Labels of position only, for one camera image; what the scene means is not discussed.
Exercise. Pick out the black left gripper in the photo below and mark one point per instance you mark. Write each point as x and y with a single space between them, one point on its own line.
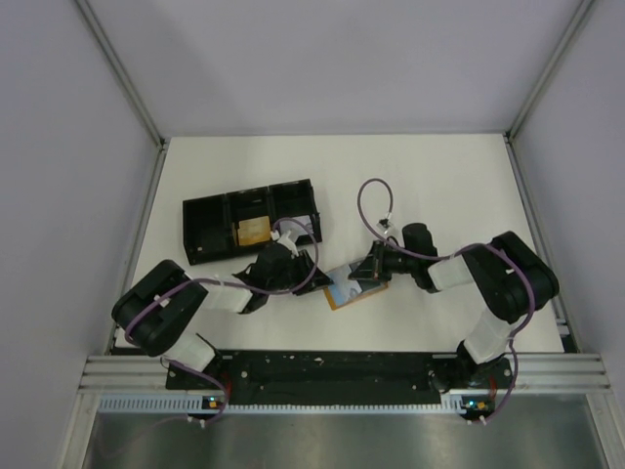
319 280

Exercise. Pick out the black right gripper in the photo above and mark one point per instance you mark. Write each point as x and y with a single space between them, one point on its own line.
373 267

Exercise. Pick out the yellow leather card holder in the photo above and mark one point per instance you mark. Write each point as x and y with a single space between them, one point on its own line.
351 293

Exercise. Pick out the blue credit card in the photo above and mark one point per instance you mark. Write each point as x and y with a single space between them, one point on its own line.
344 293

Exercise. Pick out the gold credit card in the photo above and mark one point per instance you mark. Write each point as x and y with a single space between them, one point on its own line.
253 231

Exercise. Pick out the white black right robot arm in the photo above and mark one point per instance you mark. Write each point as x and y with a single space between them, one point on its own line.
511 279

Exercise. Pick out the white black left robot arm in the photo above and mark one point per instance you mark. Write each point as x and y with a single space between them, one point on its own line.
161 313

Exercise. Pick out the silver card in tray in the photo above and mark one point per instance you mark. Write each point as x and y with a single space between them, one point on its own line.
303 225

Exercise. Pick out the black three-compartment tray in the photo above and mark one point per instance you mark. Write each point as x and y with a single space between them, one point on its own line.
209 222

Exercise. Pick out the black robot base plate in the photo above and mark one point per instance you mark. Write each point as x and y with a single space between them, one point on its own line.
256 377

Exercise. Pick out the aluminium front frame rail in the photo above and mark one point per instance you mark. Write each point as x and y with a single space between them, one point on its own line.
539 374

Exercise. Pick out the aluminium frame post right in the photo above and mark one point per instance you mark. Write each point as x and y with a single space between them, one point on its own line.
581 15

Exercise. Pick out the aluminium frame post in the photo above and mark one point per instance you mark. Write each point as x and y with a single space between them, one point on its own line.
581 15
118 70

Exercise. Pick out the aluminium frame post left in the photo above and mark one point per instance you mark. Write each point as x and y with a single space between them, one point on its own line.
118 70

